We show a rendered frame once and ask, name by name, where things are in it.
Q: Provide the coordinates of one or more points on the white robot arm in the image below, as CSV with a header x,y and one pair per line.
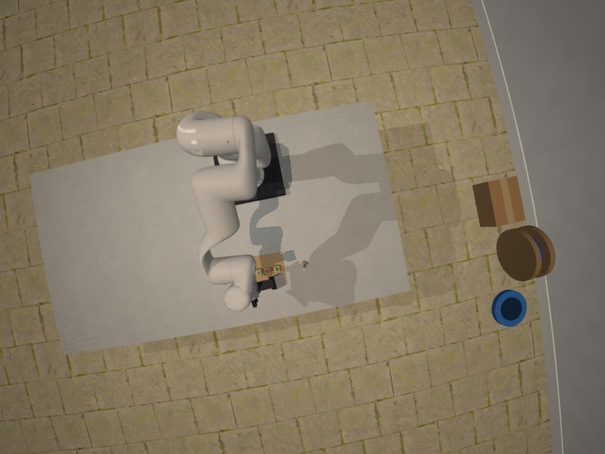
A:
x,y
216,188

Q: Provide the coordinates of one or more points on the brown flat mat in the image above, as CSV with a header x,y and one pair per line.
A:
x,y
269,260

